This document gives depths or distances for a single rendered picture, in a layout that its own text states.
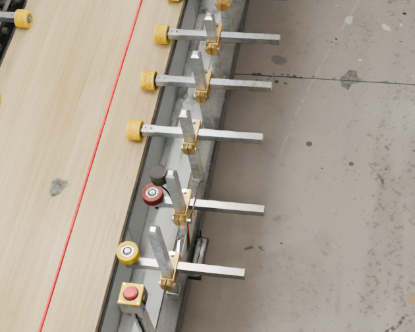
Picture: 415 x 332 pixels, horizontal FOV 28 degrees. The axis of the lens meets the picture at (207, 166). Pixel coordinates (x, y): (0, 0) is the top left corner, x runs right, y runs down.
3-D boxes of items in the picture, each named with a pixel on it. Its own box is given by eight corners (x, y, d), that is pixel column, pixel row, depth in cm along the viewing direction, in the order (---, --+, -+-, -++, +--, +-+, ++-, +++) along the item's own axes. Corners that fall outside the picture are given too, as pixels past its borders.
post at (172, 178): (194, 237, 324) (176, 168, 284) (192, 245, 322) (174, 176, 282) (186, 236, 324) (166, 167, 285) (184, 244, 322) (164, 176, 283)
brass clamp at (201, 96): (215, 78, 331) (213, 69, 327) (209, 104, 323) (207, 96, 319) (199, 76, 332) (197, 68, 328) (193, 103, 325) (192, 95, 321)
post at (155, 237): (180, 290, 306) (159, 224, 267) (178, 298, 305) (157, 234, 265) (171, 288, 307) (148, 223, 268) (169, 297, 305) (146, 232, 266)
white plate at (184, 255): (198, 210, 322) (195, 197, 314) (186, 269, 308) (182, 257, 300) (197, 210, 322) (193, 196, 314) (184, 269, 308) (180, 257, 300)
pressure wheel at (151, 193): (169, 199, 315) (164, 183, 306) (165, 217, 311) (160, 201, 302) (149, 197, 317) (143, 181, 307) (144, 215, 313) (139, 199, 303)
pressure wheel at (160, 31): (166, 23, 341) (165, 42, 340) (171, 27, 348) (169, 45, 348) (153, 22, 342) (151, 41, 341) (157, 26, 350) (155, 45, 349)
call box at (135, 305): (149, 295, 255) (144, 284, 249) (143, 316, 251) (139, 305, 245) (127, 292, 256) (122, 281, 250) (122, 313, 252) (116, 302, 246)
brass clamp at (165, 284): (183, 258, 301) (181, 251, 296) (176, 292, 293) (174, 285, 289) (166, 256, 302) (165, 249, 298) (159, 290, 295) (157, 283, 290)
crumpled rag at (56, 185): (57, 174, 315) (56, 171, 313) (71, 182, 312) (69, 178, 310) (43, 192, 311) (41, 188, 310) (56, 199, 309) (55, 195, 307)
